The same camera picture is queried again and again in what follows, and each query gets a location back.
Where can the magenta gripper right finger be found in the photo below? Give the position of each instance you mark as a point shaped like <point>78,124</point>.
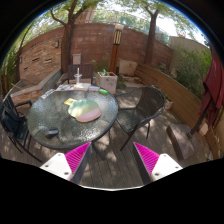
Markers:
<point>153,166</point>

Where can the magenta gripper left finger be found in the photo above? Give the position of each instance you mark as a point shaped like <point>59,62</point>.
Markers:
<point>70,166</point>

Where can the black computer mouse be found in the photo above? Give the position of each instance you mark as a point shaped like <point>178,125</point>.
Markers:
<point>51,133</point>

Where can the pastel round mouse pad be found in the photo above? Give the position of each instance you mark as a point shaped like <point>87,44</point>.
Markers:
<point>84,110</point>

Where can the brown umbrella base block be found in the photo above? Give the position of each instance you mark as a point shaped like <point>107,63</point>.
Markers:
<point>184,144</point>

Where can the round glass patio table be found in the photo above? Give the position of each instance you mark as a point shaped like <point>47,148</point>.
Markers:
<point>67,119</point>

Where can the black mesh chair right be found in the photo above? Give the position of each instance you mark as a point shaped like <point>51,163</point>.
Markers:
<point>150,105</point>

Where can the yellow paper card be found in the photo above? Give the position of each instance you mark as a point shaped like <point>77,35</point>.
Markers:
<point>69,101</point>

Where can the wooden bench fence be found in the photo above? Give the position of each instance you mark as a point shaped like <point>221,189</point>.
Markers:
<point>185,104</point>

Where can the black chair left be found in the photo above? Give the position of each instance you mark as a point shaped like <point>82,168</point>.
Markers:
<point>15,125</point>

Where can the open magazine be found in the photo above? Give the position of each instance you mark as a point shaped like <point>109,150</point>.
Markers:
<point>76,87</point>

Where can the folded red patio umbrella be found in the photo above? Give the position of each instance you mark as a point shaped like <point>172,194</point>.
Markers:
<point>213,98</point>

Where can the clear plastic cup with straw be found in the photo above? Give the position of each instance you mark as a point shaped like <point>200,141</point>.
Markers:
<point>78,76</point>

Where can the white square planter box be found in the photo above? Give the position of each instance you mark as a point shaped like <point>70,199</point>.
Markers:
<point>107,80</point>

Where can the dark chair behind table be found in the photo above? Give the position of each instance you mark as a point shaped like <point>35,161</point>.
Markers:
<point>86,71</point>

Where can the right tree trunk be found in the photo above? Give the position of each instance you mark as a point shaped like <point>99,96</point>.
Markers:
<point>151,36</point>

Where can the tree trunk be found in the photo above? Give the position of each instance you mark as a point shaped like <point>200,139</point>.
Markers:
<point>68,26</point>
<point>151,36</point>

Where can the left tree trunk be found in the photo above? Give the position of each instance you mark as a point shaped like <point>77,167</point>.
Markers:
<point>68,26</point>

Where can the wooden lamp post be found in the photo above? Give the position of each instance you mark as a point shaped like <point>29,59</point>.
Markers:
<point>115,47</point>

